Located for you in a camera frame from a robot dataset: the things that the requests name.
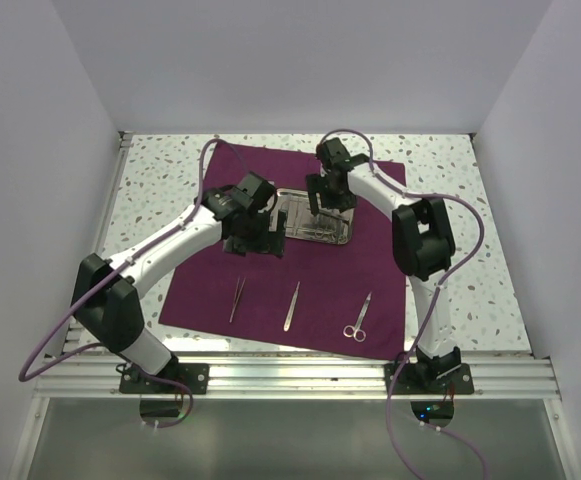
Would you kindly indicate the aluminium rail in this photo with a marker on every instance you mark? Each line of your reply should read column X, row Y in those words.
column 72, row 333
column 302, row 376

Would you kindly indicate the steel surgical scissors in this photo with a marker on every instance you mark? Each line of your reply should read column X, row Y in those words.
column 355, row 330

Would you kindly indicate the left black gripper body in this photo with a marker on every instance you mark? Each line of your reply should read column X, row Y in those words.
column 254, row 237

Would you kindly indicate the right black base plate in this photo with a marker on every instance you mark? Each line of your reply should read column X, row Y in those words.
column 420, row 378

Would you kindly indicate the steel surgical forceps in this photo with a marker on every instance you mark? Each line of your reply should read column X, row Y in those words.
column 237, row 297

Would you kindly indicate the steel instrument tray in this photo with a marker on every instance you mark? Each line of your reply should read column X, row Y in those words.
column 296, row 203

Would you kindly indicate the steel scalpel handle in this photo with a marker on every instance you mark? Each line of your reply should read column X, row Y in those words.
column 291, row 308

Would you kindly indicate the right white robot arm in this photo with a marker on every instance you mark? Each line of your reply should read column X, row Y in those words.
column 422, row 242

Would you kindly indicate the aluminium left side rail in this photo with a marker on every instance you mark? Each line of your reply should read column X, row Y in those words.
column 72, row 333

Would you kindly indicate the aluminium front rail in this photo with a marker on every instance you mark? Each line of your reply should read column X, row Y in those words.
column 302, row 376

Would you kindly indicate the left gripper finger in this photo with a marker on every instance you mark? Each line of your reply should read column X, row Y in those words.
column 276, row 245
column 280, row 221

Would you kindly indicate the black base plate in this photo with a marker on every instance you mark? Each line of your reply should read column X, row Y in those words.
column 420, row 378
column 194, row 376

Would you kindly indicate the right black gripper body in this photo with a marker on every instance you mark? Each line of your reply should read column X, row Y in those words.
column 337, row 198

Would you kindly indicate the purple surgical cloth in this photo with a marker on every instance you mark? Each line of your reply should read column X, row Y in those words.
column 335, row 280

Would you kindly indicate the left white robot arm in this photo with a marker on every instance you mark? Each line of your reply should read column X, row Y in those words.
column 108, row 292

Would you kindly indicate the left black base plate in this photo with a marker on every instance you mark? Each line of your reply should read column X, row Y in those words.
column 194, row 376

